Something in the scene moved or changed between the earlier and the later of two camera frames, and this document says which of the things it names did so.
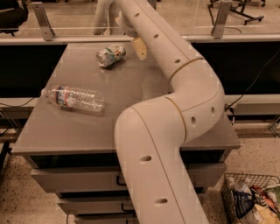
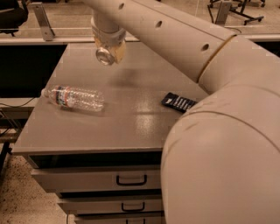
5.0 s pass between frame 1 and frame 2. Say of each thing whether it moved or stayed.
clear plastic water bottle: stayed
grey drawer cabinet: stayed
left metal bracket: stayed
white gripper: moved
